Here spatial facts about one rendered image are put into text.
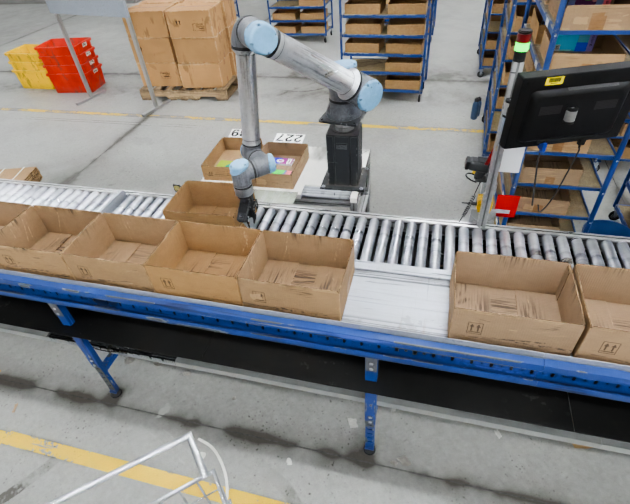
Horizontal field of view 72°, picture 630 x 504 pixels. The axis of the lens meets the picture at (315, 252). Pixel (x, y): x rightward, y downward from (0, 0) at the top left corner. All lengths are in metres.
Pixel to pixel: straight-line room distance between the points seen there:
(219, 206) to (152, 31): 4.04
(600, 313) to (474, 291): 0.43
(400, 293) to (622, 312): 0.79
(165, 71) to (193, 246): 4.56
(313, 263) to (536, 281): 0.87
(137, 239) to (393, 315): 1.25
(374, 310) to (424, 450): 0.92
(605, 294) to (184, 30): 5.30
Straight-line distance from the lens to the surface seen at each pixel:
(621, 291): 1.92
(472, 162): 2.20
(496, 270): 1.79
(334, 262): 1.84
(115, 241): 2.30
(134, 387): 2.82
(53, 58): 7.41
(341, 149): 2.48
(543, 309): 1.82
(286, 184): 2.60
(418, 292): 1.77
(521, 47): 1.97
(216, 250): 2.02
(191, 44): 6.10
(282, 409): 2.49
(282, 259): 1.90
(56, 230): 2.53
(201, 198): 2.58
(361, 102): 2.18
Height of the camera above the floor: 2.16
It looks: 41 degrees down
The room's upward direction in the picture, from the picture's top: 5 degrees counter-clockwise
